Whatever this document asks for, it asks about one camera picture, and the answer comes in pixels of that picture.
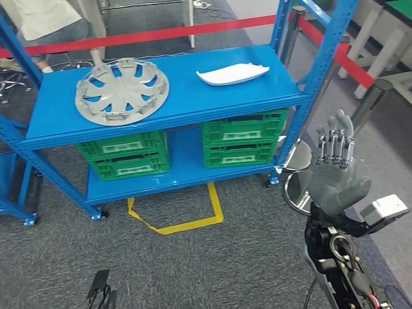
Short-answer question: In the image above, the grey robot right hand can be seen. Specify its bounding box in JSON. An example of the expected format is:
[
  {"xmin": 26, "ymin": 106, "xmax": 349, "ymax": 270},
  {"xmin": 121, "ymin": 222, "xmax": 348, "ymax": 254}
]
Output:
[{"xmin": 308, "ymin": 109, "xmax": 372, "ymax": 218}]

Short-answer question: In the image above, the white plastic car part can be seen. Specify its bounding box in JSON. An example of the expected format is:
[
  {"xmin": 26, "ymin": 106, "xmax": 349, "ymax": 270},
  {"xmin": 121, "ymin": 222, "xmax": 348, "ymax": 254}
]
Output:
[{"xmin": 195, "ymin": 62, "xmax": 270, "ymax": 87}]

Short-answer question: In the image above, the short red barrier belt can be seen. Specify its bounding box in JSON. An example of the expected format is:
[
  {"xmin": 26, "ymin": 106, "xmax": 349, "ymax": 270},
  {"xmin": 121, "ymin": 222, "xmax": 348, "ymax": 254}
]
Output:
[{"xmin": 291, "ymin": 12, "xmax": 376, "ymax": 89}]

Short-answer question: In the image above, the white desk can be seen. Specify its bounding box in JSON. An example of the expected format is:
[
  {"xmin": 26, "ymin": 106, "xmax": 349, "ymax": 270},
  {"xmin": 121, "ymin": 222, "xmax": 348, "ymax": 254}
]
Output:
[{"xmin": 77, "ymin": 0, "xmax": 196, "ymax": 61}]

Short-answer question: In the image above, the long red barrier belt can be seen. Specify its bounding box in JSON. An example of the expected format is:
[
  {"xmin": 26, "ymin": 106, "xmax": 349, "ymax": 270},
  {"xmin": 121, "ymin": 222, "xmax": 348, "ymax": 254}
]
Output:
[{"xmin": 0, "ymin": 14, "xmax": 278, "ymax": 59}]

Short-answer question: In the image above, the grey wheel hubcap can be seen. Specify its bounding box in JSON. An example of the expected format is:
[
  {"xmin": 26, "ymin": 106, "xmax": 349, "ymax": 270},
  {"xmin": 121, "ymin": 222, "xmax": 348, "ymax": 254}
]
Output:
[{"xmin": 75, "ymin": 57, "xmax": 170, "ymax": 127}]

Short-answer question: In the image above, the person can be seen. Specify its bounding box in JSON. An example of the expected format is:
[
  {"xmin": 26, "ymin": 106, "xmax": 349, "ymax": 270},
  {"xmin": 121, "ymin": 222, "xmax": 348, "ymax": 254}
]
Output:
[{"xmin": 0, "ymin": 0, "xmax": 94, "ymax": 73}]

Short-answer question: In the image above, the black seat office chair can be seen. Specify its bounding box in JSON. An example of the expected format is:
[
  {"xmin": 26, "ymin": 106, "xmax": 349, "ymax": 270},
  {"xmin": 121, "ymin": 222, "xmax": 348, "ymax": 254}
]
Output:
[{"xmin": 0, "ymin": 68, "xmax": 33, "ymax": 104}]

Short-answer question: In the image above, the white workbench frame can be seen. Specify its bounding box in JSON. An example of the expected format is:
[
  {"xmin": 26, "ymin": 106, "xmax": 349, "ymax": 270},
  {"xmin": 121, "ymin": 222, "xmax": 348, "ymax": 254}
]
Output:
[{"xmin": 337, "ymin": 0, "xmax": 412, "ymax": 106}]

